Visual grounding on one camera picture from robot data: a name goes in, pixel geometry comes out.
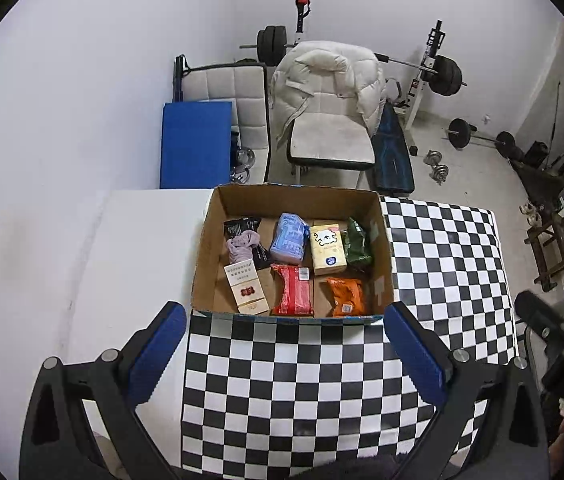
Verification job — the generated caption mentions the long barbell with black plates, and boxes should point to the long barbell with black plates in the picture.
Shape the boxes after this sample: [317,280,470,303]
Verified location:
[239,26,467,98]

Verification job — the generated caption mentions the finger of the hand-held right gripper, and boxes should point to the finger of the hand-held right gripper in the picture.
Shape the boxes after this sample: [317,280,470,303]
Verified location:
[514,290,564,356]

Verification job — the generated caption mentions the white quilted chair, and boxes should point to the white quilted chair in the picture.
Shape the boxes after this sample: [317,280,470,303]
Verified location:
[178,62,270,183]

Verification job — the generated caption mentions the green packet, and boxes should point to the green packet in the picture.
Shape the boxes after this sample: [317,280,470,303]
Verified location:
[343,217,374,270]

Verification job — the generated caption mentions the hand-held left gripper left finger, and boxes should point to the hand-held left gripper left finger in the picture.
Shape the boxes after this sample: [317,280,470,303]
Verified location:
[19,301,187,480]

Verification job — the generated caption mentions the black packet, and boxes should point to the black packet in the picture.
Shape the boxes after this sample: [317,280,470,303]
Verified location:
[223,216,273,271]

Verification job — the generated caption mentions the blue foam pad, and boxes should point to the blue foam pad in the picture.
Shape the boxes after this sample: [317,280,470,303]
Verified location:
[159,101,233,190]

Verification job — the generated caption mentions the yellow cartoon box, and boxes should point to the yellow cartoon box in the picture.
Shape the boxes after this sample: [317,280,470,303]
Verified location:
[309,223,349,276]

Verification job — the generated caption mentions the orange packet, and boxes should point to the orange packet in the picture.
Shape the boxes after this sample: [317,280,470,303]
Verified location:
[325,277,367,318]

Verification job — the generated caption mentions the dark wooden chair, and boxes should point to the dark wooden chair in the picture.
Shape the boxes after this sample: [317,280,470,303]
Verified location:
[524,180,564,291]

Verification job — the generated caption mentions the purple sock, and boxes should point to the purple sock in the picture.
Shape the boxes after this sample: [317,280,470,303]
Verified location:
[225,230,263,263]

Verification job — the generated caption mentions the black white checkered mat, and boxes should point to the black white checkered mat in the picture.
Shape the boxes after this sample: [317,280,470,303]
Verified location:
[180,195,520,476]

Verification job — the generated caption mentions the white puffer jacket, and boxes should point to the white puffer jacket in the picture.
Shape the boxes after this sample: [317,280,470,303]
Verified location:
[269,41,387,148]

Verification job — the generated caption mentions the blue tissue pack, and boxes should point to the blue tissue pack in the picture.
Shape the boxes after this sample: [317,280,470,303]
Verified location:
[269,212,310,265]

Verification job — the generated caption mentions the cardboard box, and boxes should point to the cardboard box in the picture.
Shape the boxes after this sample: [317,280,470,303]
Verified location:
[190,183,397,325]

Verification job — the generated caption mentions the white barbell rack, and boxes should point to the white barbell rack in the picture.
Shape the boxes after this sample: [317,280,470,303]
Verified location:
[294,0,445,156]

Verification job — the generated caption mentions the white paper carton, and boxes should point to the white paper carton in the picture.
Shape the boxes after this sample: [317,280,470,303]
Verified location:
[224,261,269,316]

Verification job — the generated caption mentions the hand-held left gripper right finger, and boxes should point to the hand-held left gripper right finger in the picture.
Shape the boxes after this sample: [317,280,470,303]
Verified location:
[384,301,550,480]

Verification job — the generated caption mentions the red packet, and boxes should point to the red packet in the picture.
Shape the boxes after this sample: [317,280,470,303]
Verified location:
[269,263,315,317]

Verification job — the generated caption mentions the chrome weight plates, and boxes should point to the chrome weight plates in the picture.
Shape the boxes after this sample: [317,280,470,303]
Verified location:
[230,146,256,184]

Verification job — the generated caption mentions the short barbell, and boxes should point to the short barbell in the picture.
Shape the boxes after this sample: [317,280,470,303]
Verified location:
[444,118,517,158]

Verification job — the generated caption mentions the black weight bench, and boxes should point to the black weight bench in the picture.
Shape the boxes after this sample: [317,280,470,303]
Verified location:
[372,80,417,196]

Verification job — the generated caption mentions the white cushioned chair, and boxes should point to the white cushioned chair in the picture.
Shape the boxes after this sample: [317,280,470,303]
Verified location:
[286,110,377,186]

